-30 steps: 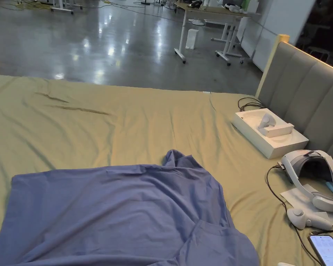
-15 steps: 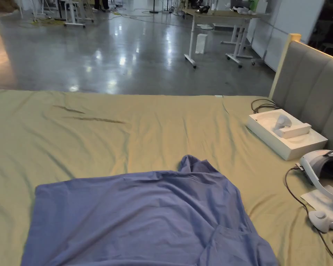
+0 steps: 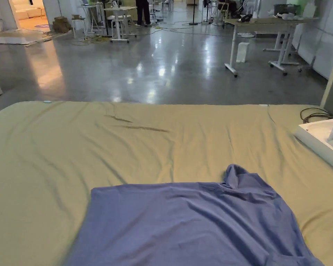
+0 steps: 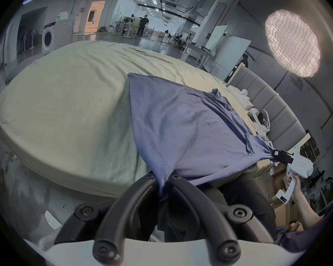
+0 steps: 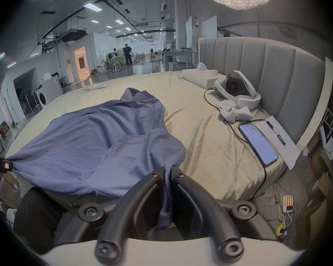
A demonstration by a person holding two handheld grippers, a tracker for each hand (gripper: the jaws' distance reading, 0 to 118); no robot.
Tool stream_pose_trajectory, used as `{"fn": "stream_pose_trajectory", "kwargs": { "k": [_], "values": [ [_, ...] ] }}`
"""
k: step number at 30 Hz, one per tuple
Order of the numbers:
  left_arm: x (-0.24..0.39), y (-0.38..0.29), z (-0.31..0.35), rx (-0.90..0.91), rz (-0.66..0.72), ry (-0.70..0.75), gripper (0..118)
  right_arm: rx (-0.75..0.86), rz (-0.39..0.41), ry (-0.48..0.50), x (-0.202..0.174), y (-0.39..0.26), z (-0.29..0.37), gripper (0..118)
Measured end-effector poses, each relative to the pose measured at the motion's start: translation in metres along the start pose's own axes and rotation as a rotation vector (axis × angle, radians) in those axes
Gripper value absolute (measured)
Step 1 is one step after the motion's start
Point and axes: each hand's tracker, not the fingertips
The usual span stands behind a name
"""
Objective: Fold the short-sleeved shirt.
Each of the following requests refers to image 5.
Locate flat white box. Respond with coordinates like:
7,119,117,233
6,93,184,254
181,69,227,89

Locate black phone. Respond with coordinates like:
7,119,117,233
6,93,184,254
239,123,279,166

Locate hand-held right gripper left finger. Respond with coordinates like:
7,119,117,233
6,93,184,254
55,167,166,264

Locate grey padded headboard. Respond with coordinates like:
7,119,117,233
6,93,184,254
198,37,333,152

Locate white paper sheet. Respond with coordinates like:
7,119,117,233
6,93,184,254
259,115,302,171

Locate black pen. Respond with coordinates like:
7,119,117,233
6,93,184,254
266,120,286,146

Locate dark blue shirt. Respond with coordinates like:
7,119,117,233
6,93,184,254
6,88,187,231

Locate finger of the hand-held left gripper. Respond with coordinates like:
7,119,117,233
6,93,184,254
0,156,14,174

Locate white hand controller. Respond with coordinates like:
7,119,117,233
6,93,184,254
220,105,258,123

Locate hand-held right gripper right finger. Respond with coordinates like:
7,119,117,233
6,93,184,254
171,167,278,260

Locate bed with beige sheet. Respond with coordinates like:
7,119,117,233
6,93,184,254
6,70,290,204

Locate white headset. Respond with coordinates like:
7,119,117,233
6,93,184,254
213,70,261,111

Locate black cable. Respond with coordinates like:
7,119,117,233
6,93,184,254
204,87,270,199

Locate white power strip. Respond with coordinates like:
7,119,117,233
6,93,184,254
282,195,295,213

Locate white washing machine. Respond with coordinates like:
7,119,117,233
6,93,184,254
35,77,64,109

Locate person's legs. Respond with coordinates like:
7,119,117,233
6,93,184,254
13,187,71,255

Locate brown carton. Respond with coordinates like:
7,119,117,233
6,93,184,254
295,171,333,244

